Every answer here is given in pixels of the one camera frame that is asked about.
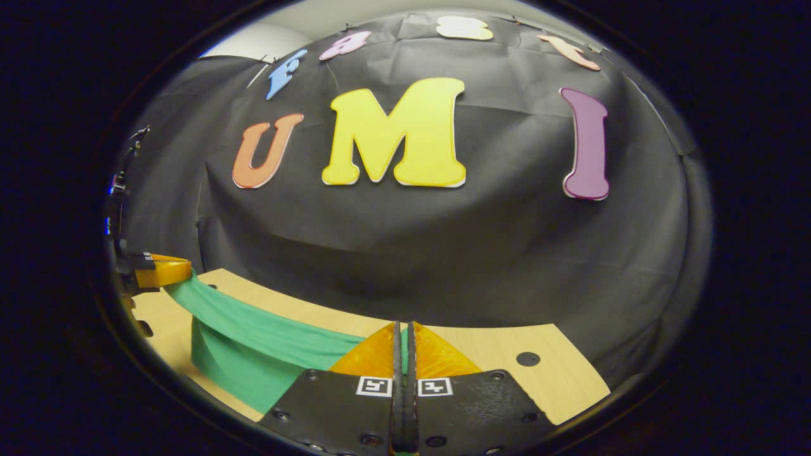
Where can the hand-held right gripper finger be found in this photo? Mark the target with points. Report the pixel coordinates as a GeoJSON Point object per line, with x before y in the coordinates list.
{"type": "Point", "coordinates": [412, 411]}
{"type": "Point", "coordinates": [399, 411]}

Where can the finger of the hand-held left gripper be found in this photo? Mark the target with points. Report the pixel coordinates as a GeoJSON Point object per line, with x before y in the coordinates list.
{"type": "Point", "coordinates": [161, 271]}

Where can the green T-shirt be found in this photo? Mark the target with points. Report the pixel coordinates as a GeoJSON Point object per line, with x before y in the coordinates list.
{"type": "Point", "coordinates": [253, 354]}

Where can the black backdrop cloth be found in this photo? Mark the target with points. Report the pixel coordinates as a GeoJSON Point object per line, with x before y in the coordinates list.
{"type": "Point", "coordinates": [443, 253]}

